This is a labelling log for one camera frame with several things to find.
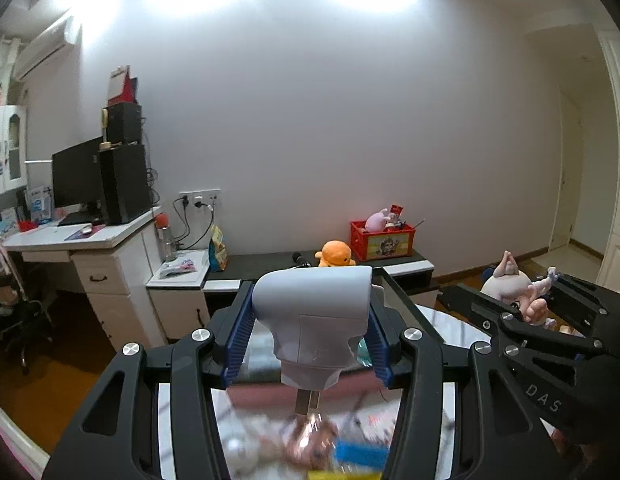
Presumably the pink plush toy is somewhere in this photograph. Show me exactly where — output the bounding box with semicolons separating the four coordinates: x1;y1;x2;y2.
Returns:
364;208;390;233

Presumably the red toy crate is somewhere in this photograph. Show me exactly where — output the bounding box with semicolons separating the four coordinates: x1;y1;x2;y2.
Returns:
349;221;415;261

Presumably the white wall socket strip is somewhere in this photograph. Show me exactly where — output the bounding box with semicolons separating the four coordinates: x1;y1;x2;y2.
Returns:
179;188;221;210

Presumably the small white bedside cabinet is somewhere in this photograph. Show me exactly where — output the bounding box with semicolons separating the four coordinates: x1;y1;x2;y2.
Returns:
146;250;210;339

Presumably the orange octopus plush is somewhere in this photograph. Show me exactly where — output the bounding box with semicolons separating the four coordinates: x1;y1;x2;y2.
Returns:
314;240;356;268

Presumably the white door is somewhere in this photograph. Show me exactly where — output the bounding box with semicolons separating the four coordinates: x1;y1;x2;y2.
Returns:
549;92;583;252

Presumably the pale-haired doll figure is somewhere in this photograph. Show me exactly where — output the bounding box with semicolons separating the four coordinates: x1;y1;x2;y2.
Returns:
480;250;558;326

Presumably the black computer tower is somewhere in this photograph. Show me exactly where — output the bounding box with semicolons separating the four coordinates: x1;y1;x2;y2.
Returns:
97;144;152;226

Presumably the black speaker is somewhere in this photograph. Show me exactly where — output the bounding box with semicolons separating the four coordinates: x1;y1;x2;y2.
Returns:
105;102;142;144

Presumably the white plug night light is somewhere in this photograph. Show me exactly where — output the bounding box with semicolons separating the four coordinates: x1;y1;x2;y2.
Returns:
252;266;373;415

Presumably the teal round case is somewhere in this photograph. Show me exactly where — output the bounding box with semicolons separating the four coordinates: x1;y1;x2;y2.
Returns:
357;338;373;367

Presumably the white desk with drawers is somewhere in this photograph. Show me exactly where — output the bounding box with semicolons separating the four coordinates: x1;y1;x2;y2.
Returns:
3;207;167;350

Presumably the silver white astronaut figure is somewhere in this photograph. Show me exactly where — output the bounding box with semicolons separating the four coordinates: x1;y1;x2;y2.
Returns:
222;429;271;479

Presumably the low black white bench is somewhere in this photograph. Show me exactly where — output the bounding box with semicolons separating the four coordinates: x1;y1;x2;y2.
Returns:
204;248;436;296

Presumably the pink box with black rim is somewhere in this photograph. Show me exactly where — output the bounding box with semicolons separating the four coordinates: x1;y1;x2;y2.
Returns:
204;266;472;411

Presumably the yellow blue snack bag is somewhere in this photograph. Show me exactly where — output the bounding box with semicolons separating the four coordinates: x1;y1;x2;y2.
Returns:
208;224;228;273

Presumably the blue highlighter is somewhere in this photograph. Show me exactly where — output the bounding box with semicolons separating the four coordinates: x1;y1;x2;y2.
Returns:
333;440;389;471

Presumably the red desk calendar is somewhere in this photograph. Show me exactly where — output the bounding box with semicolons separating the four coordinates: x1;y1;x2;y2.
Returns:
107;65;136;106

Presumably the black computer monitor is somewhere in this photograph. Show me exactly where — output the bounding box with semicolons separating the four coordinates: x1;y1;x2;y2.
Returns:
52;136;102;226

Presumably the white air conditioner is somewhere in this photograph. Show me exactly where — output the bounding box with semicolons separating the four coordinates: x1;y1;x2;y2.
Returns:
13;15;81;82

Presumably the white glass-door cabinet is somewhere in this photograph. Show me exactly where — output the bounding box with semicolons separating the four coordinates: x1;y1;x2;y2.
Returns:
0;105;27;195

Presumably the yellow highlighter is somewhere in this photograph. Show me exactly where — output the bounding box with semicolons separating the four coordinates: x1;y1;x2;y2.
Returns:
307;470;382;480

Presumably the rose gold cup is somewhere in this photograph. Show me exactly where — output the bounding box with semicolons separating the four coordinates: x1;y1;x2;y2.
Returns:
284;413;339;470

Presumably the orange-cap water bottle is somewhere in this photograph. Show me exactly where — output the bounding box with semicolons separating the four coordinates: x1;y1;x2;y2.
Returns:
155;212;176;262

